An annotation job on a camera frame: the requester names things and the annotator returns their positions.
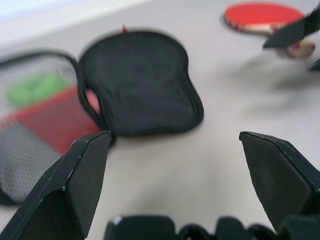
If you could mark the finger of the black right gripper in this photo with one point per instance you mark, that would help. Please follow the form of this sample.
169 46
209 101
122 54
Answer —
316 67
295 31

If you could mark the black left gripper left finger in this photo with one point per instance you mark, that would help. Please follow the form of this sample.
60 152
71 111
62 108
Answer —
57 200

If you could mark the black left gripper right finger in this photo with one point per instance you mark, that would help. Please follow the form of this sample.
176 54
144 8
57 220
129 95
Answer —
277 180

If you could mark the red table tennis paddle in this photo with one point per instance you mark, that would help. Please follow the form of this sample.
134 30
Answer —
260 12

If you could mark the red box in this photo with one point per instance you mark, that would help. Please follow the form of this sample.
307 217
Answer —
140 87

